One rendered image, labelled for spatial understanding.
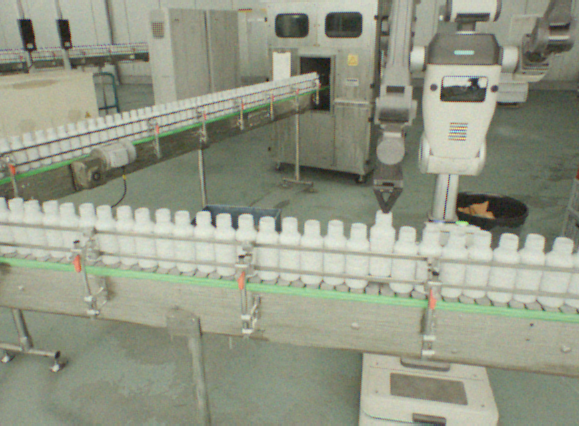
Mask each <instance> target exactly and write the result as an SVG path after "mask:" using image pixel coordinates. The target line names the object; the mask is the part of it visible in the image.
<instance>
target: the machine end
mask: <svg viewBox="0 0 579 426"><path fill-rule="evenodd" d="M260 1H261V2H267V4H266V12H267V17H264V22H267V47H268V78H266V82H271V81H273V51H292V77H294V76H300V75H303V74H308V73H313V72H316V74H317V76H318V75H319V76H320V75H322V74H329V73H331V77H324V79H319V82H322V81H326V80H330V78H331V81H330V83H327V84H330V103H328V104H325V105H323V106H320V107H317V108H314V109H311V110H308V111H306V112H304V113H302V114H300V165H301V166H307V167H314V168H321V169H327V170H333V171H340V172H346V173H353V174H359V176H360V179H356V183H361V184H363V183H366V182H367V180H365V179H363V176H364V175H367V174H368V173H369V172H370V171H372V170H373V169H374V168H375V165H376V157H377V154H376V149H377V141H378V128H379V127H380V124H374V118H375V109H376V102H375V101H376V98H377V97H380V87H381V61H382V51H380V45H381V34H382V24H383V21H388V20H389V17H390V15H391V12H392V5H393V0H260ZM268 151H270V153H271V161H275V162H278V167H276V168H275V170H276V171H283V170H285V168H284V167H281V163H288V164H295V165H296V151H295V115H293V116H290V117H287V118H284V119H281V120H278V121H276V122H273V123H270V147H268Z"/></svg>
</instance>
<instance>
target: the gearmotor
mask: <svg viewBox="0 0 579 426"><path fill-rule="evenodd" d="M135 157H136V151H135V148H134V146H133V145H132V143H131V142H130V141H129V140H121V141H118V142H114V143H108V144H105V145H101V146H99V147H96V148H93V150H92V151H91V152H90V156H86V157H83V158H79V159H76V160H74V161H72V162H71V166H72V171H73V175H74V182H75V185H76V188H77V190H78V191H79V192H81V191H82V190H83V189H87V190H90V189H95V188H97V187H100V186H103V185H106V184H107V183H106V177H105V171H107V170H110V169H113V168H117V167H120V166H121V169H123V178H124V183H125V193H124V195H123V197H122V198H121V200H120V201H118V202H117V203H116V204H115V205H113V206H111V207H110V208H113V207H114V206H116V205H117V204H119V203H120V202H121V201H122V200H123V198H124V197H125V195H126V192H127V185H126V175H125V170H124V169H125V166H124V165H126V164H129V163H130V162H133V161H134V159H135Z"/></svg>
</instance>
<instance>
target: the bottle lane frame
mask: <svg viewBox="0 0 579 426"><path fill-rule="evenodd" d="M95 265H96V264H95ZM95 265H94V266H92V267H91V266H85V267H86V271H87V276H88V280H89V284H90V289H91V293H92V294H96V293H97V292H98V290H99V289H100V288H101V287H100V286H99V281H98V279H99V278H101V279H105V284H106V288H105V287H104V288H103V290H102V291H107V293H108V298H109V301H106V302H105V304H104V305H103V306H102V307H101V309H100V312H101V313H100V315H99V316H98V317H97V319H95V320H101V321H108V322H116V323H125V324H133V325H140V326H148V327H156V328H164V329H168V327H167V320H166V312H167V311H168V310H169V309H170V308H174V309H182V310H191V311H194V312H195V313H196V314H197V315H198V316H199V323H200V333H204V334H212V335H220V336H228V337H236V338H243V335H242V321H241V299H240V289H239V288H238V281H235V278H234V279H233V280H232V281H228V280H222V277H223V276H222V277H221V278H220V279H209V278H208V276H209V275H208V276H207V277H206V278H199V277H195V274H196V273H195V274H194V275H193V276H192V277H189V276H182V275H181V274H182V273H181V274H179V275H170V274H169V272H170V271H169V272H168V273H167V274H160V273H156V271H157V270H156V271H155V272H154V273H150V272H143V270H144V269H143V270H142V271H131V270H120V269H119V267H118V268H117V269H110V268H106V266H105V267H104V268H100V267H95ZM0 280H1V282H0V308H7V309H14V310H22V311H30V312H38V313H46V314H54V315H62V316H70V317H77V318H85V319H90V316H88V315H87V311H88V306H87V303H85V301H84V298H85V292H84V288H83V283H82V280H81V275H80V272H79V273H77V272H76V270H75V267H74V265H71V263H69V264H62V263H60V261H59V262H58V263H52V262H48V260H47V261H46V262H42V261H36V260H34V261H33V260H26V258H25V259H14V257H13V258H4V256H3V257H0ZM277 284H278V282H276V283H275V285H269V284H263V280H262V282H261V283H249V279H248V280H247V281H246V291H247V309H248V313H250V312H251V310H252V308H253V306H254V305H253V304H252V295H259V305H257V306H256V308H255V309H259V310H260V318H258V319H257V321H256V322H255V324H254V327H253V330H254V334H252V336H251V337H250V336H249V339H251V340H259V341H267V342H276V343H284V344H292V345H300V346H307V347H315V348H323V349H331V350H339V351H348V352H356V353H363V354H379V355H387V356H395V357H403V358H410V359H418V360H420V353H421V345H422V339H423V331H424V324H425V316H426V308H427V301H428V299H427V297H425V299H423V300H418V299H413V297H412V296H410V298H409V299H408V298H398V297H397V296H396V294H394V297H388V296H381V294H380V293H378V295H369V294H366V291H364V293H363V294H359V293H351V290H350V289H349V290H348V292H339V291H336V289H335V288H334V289H333V290H332V291H328V290H321V288H320V286H319V287H318V289H308V288H306V285H304V286H303V288H299V287H292V284H290V285H289V286H279V285H277ZM541 309H542V310H541V311H535V310H529V309H528V308H527V307H526V306H525V309H516V308H511V307H510V306H509V305H508V304H507V307H497V306H494V305H493V303H491V305H490V306H487V305H478V304H477V303H476V301H474V304H467V303H461V301H460V299H459V300H458V302H448V301H444V299H443V298H441V301H437V300H436V303H435V306H434V312H433V313H437V314H438V315H437V322H436V324H434V325H433V327H432V328H435V335H434V336H436V341H434V342H433V348H432V350H434V355H432V357H431V358H427V360H426V361H435V362H443V363H450V364H458V365H466V366H474V367H482V368H489V369H506V370H514V371H522V372H529V373H537V374H545V375H553V376H560V377H568V378H576V379H579V313H578V312H577V311H576V312H577V314H576V315H575V314H565V313H563V312H562V311H561V310H560V309H559V313H556V312H546V311H545V310H544V309H543V308H541Z"/></svg>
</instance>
